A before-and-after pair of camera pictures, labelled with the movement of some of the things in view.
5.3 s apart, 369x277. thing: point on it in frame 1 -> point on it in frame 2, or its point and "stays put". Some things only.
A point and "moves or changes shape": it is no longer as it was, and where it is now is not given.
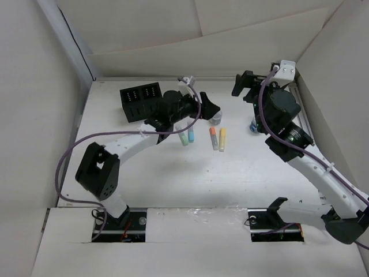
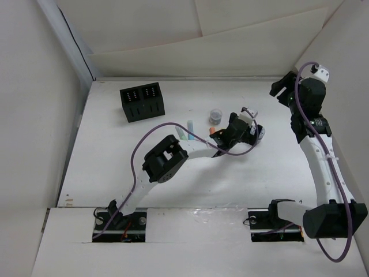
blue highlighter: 191,132 stays put
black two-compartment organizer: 139,102 stays put
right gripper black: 251,81 -> 290,82
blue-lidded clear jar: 253,126 moves or changes shape
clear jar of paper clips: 216,119 stays put
